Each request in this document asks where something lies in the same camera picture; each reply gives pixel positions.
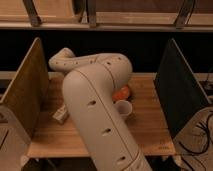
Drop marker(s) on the white ceramic bowl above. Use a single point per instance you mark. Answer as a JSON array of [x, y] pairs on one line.
[[124, 108]]

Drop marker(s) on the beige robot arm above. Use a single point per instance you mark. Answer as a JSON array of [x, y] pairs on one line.
[[87, 90]]

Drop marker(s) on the orange round object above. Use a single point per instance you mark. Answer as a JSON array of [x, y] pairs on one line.
[[122, 94]]

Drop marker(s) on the white carton box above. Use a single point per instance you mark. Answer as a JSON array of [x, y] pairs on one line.
[[61, 114]]

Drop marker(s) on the right dark side panel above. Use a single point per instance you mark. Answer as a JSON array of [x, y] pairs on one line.
[[180, 94]]

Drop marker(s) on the left wooden side panel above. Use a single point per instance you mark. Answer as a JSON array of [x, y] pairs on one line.
[[23, 97]]

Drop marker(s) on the wooden back shelf frame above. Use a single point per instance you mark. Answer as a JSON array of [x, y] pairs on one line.
[[108, 15]]

